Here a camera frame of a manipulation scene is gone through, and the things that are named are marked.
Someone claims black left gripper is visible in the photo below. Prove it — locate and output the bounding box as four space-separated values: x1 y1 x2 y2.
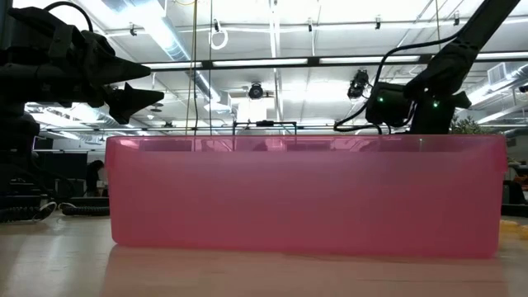
45 24 165 125

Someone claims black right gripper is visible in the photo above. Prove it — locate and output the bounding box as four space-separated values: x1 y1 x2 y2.
410 88 474 135

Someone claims black spring keychain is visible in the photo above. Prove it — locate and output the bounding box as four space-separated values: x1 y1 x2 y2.
60 204 111 218
0 201 58 224

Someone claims pink translucent plastic bin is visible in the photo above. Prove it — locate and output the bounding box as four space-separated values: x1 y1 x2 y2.
104 134 509 260

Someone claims small green potted plant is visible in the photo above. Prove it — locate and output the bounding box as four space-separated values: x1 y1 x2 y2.
448 115 494 135

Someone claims person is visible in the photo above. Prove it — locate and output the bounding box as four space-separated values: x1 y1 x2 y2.
84 159 106 198

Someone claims dark background chair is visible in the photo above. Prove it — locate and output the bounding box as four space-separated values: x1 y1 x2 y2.
501 179 528 218

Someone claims overhead light bar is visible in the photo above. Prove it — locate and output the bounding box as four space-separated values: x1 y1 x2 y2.
142 53 528 71

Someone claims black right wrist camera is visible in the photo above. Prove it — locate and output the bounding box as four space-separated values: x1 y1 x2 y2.
365 81 415 127

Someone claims black ceiling-mounted camera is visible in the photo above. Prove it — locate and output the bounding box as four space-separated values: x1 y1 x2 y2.
346 68 371 100
247 82 265 101

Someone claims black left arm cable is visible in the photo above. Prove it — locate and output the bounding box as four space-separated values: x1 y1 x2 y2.
42 0 95 33

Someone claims white hanging cable loop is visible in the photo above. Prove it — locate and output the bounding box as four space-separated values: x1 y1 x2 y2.
208 18 229 51

